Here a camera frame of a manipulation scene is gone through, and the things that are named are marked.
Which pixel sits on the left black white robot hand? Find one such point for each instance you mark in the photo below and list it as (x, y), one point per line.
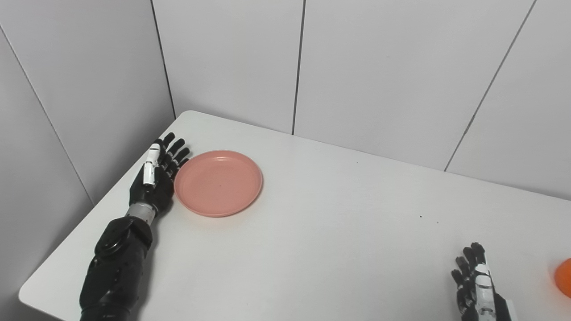
(154, 187)

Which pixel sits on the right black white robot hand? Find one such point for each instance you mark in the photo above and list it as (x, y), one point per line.
(479, 294)

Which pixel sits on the pink round plate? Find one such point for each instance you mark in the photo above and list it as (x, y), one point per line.
(218, 183)

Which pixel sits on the orange fruit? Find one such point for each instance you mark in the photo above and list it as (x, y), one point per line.
(564, 278)

